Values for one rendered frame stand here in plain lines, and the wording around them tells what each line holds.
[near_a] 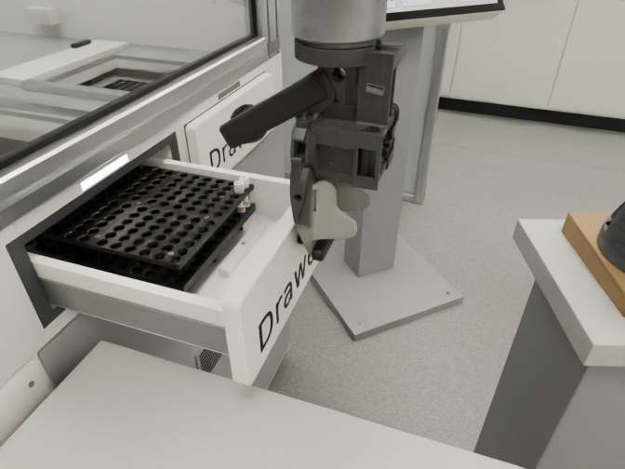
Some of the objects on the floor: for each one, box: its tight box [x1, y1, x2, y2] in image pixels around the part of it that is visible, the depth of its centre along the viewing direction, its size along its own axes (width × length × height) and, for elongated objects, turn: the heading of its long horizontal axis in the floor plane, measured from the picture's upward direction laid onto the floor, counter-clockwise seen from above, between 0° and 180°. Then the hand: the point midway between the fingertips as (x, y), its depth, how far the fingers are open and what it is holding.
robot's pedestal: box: [473, 219, 625, 469], centre depth 90 cm, size 30×30×76 cm
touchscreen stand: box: [311, 26, 463, 342], centre depth 154 cm, size 50×45×102 cm
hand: (312, 234), depth 50 cm, fingers closed on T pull, 3 cm apart
